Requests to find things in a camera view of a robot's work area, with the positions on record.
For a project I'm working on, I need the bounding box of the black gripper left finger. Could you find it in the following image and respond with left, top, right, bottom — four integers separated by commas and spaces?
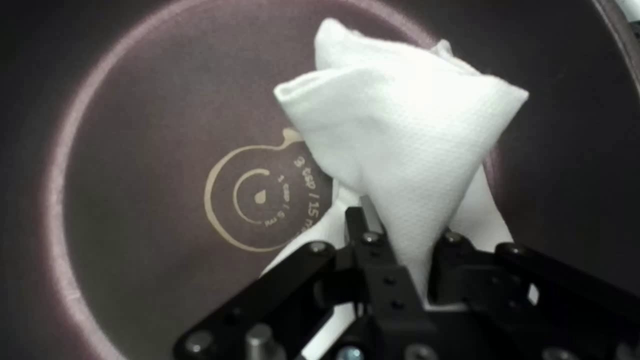
173, 207, 421, 360

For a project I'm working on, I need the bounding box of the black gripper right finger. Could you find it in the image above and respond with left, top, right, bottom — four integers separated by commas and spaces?
428, 229, 640, 360

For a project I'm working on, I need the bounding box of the white tea towel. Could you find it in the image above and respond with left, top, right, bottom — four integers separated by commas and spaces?
257, 16, 532, 360

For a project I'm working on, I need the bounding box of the black frying pan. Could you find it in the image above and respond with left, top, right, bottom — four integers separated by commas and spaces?
0, 0, 640, 360

